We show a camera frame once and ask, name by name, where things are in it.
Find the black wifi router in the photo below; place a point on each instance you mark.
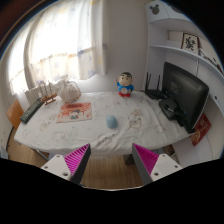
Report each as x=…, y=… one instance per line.
x=153, y=93

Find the framed calligraphy picture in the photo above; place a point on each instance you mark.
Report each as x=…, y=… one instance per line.
x=190, y=43

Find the red decorated box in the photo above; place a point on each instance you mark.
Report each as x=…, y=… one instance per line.
x=201, y=128

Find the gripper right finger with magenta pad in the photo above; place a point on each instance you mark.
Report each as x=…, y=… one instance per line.
x=152, y=166

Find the white wall shelf unit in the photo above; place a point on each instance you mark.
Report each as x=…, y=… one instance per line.
x=173, y=38

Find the light blue computer mouse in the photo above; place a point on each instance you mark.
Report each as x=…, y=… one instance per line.
x=111, y=121

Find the red cartoon mouse pad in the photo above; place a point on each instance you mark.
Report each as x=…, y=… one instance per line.
x=74, y=112

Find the wooden chair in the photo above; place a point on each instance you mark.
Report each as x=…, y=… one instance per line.
x=14, y=113

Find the white floral tablecloth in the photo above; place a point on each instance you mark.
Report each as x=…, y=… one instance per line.
x=140, y=120

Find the black mouse-ear sticker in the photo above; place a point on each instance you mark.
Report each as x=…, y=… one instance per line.
x=155, y=9

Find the cartoon boy figurine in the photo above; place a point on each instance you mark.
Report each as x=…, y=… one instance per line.
x=124, y=83

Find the black computer monitor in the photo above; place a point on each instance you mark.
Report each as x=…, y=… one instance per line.
x=188, y=92

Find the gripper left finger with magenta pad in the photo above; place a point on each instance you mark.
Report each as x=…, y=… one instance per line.
x=70, y=167

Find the white sheer curtain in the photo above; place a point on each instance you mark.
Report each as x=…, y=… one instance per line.
x=67, y=40

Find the wooden model ship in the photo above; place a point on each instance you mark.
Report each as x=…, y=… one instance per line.
x=48, y=93

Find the black keyboard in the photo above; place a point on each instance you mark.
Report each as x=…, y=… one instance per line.
x=33, y=108

